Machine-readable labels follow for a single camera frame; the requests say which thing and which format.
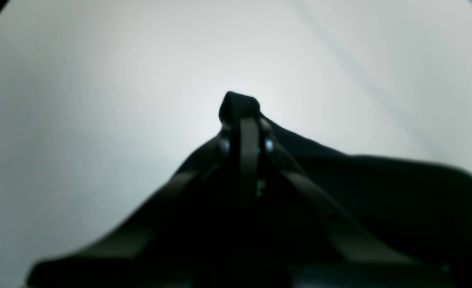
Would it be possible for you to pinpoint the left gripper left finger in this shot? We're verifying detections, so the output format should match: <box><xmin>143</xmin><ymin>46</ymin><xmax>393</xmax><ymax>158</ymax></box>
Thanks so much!
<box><xmin>26</xmin><ymin>121</ymin><xmax>240</xmax><ymax>288</ymax></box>

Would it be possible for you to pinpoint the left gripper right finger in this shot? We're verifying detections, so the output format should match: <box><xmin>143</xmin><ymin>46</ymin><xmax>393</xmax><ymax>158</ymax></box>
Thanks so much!
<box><xmin>240</xmin><ymin>117</ymin><xmax>420</xmax><ymax>288</ymax></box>

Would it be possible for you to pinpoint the black T-shirt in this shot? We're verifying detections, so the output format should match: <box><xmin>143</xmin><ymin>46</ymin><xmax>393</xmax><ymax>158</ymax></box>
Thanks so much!
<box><xmin>172</xmin><ymin>91</ymin><xmax>472</xmax><ymax>288</ymax></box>

